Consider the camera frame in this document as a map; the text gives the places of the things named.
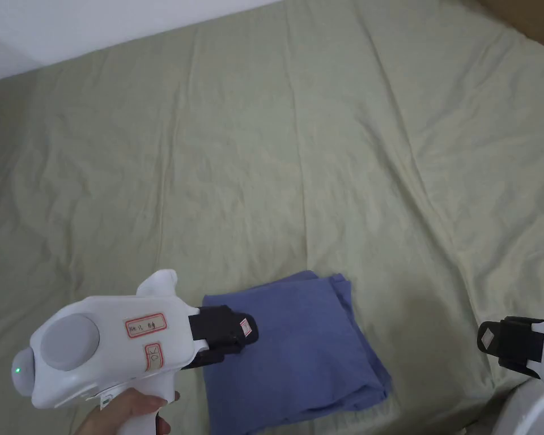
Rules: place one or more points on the bed with pale green sheet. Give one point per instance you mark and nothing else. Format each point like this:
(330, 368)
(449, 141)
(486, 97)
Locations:
(254, 158)

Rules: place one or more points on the blue garment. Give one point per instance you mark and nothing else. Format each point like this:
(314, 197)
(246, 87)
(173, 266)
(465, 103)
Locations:
(299, 353)

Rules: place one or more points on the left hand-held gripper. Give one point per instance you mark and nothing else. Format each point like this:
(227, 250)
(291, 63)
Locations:
(118, 358)

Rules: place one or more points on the brown cardboard carton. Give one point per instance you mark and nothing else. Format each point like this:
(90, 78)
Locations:
(532, 18)

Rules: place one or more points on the person's left hand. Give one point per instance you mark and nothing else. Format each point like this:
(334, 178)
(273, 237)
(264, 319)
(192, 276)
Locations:
(118, 414)

